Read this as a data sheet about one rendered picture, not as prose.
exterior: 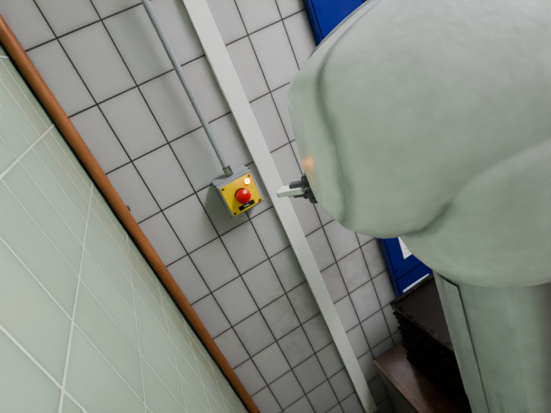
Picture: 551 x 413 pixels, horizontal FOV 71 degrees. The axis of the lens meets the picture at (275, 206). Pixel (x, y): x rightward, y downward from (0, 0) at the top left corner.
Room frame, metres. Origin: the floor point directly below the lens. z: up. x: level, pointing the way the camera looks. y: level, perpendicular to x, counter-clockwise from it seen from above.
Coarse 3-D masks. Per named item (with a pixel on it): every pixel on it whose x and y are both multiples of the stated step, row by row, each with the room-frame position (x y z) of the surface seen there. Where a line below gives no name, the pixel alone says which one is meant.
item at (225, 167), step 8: (144, 0) 0.97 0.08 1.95; (152, 8) 0.97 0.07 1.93; (152, 16) 0.97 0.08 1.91; (160, 24) 0.97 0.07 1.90; (160, 32) 0.97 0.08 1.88; (168, 48) 0.97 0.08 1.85; (168, 56) 0.97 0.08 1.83; (176, 64) 0.97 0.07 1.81; (176, 72) 0.97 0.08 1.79; (184, 80) 0.97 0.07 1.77; (184, 88) 0.97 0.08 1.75; (192, 96) 0.97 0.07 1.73; (192, 104) 0.97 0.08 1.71; (200, 112) 0.97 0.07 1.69; (200, 120) 0.97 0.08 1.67; (208, 128) 0.97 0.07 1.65; (208, 136) 0.97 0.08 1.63; (216, 144) 0.97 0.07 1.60; (216, 152) 0.97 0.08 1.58; (224, 160) 0.97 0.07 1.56; (224, 168) 0.97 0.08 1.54
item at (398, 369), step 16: (400, 352) 1.00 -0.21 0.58; (384, 368) 0.97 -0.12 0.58; (400, 368) 0.94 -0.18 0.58; (416, 368) 0.92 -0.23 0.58; (384, 384) 1.01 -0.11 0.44; (400, 384) 0.88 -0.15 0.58; (416, 384) 0.86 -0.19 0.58; (432, 384) 0.84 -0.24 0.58; (400, 400) 0.90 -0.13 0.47; (416, 400) 0.81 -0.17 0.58; (432, 400) 0.79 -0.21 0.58; (448, 400) 0.77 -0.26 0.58
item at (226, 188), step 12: (240, 168) 0.99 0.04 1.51; (216, 180) 0.98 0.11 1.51; (228, 180) 0.94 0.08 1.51; (240, 180) 0.94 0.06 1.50; (252, 180) 0.95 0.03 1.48; (216, 192) 0.97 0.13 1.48; (228, 192) 0.93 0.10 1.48; (252, 192) 0.94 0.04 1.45; (228, 204) 0.93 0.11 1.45; (240, 204) 0.93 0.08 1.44; (252, 204) 0.94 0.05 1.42
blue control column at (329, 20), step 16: (304, 0) 1.08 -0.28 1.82; (320, 0) 1.07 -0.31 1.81; (336, 0) 1.08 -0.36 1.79; (352, 0) 1.09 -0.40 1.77; (320, 16) 1.06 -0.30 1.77; (336, 16) 1.07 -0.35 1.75; (320, 32) 1.06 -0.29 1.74; (384, 256) 1.08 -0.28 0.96; (400, 256) 1.07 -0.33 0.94; (400, 272) 1.07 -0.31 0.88; (416, 272) 1.08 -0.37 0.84; (400, 288) 1.06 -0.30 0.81
